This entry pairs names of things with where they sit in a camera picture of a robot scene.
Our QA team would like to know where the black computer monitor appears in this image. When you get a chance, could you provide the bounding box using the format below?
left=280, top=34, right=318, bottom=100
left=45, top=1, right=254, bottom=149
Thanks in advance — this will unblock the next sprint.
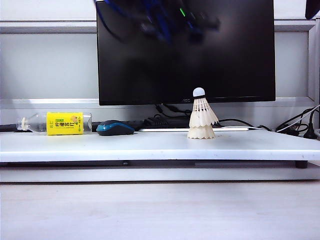
left=96, top=0, right=277, bottom=107

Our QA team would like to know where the blue black computer mouse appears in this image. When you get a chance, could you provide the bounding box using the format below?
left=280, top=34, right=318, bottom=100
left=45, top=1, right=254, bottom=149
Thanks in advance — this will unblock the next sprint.
left=96, top=119, right=135, bottom=137

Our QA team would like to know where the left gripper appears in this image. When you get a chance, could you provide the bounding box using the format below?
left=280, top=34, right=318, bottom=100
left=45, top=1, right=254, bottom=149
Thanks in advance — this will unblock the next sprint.
left=139, top=14, right=221, bottom=45

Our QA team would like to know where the white raised desk board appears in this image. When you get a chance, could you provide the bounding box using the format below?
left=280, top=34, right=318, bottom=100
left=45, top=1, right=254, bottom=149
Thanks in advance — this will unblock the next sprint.
left=0, top=129, right=320, bottom=170

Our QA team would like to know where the black power strip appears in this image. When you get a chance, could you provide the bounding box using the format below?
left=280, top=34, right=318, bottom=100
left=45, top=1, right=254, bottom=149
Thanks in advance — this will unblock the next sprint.
left=127, top=113, right=192, bottom=129

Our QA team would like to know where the silver monitor stand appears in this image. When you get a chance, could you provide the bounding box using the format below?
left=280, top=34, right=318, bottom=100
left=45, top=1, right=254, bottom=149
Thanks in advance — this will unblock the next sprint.
left=138, top=126, right=252, bottom=133

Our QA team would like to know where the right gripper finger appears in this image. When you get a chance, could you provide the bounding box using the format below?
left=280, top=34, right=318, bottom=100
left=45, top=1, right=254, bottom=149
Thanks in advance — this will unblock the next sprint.
left=304, top=0, right=320, bottom=21

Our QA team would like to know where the black flat strip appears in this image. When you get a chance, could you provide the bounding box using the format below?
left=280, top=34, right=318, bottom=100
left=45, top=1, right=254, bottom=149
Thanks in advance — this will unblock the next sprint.
left=0, top=124, right=20, bottom=133

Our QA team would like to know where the clear bottle yellow label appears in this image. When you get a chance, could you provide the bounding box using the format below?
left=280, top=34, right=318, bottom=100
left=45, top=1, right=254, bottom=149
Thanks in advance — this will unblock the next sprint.
left=16, top=111, right=94, bottom=137

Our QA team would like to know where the black tangled cable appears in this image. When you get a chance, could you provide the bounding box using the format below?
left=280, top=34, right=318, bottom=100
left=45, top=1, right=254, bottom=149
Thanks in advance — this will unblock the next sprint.
left=274, top=108, right=313, bottom=137

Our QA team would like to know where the white usb cable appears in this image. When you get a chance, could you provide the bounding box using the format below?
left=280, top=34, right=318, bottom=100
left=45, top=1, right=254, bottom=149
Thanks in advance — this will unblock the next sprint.
left=249, top=104, right=320, bottom=133

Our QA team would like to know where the black power plug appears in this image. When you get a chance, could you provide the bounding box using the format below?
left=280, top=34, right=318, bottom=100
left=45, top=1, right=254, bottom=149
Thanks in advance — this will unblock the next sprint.
left=303, top=109, right=320, bottom=140

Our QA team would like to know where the black looped cable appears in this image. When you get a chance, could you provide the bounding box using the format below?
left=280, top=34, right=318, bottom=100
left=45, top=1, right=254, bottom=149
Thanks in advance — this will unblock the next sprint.
left=218, top=118, right=272, bottom=132

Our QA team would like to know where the white feather shuttlecock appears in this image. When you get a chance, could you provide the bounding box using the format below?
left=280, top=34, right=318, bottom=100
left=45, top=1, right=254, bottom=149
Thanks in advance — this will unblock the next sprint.
left=187, top=124, right=216, bottom=140
left=188, top=87, right=220, bottom=129

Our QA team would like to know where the black cable with ferrite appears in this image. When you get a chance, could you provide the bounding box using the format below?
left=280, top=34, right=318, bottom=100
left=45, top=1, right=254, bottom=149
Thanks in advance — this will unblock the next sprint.
left=155, top=104, right=192, bottom=119

